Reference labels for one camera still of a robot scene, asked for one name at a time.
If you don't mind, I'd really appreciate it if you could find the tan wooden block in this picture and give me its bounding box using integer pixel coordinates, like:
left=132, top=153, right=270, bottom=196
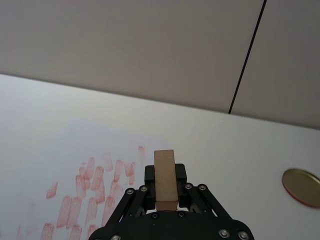
left=153, top=149, right=179, bottom=211

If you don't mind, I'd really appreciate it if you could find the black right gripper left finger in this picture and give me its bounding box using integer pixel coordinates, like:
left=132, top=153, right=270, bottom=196
left=103, top=164, right=157, bottom=228

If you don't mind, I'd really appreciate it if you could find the round gold metal lid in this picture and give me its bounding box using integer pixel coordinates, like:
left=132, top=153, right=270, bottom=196
left=281, top=168, right=320, bottom=208

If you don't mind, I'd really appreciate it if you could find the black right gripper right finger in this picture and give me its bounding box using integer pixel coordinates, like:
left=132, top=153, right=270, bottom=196
left=174, top=163, right=235, bottom=221

